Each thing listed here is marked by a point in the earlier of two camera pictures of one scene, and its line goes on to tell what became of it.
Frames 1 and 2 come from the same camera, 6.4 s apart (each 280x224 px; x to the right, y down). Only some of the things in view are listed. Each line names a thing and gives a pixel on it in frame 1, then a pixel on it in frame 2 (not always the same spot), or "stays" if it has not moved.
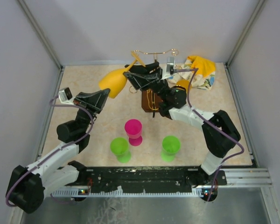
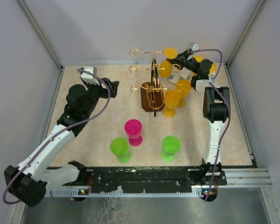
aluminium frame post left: x=44 y=40 stays
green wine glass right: x=171 y=145 stays
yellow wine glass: x=115 y=80 to x=165 y=66
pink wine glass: x=133 y=128 stays
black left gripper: x=93 y=102 to x=112 y=86
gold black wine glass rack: x=151 y=100 stays
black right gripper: x=140 y=80 to x=179 y=59
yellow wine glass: x=185 y=83 stays
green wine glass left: x=119 y=147 stays
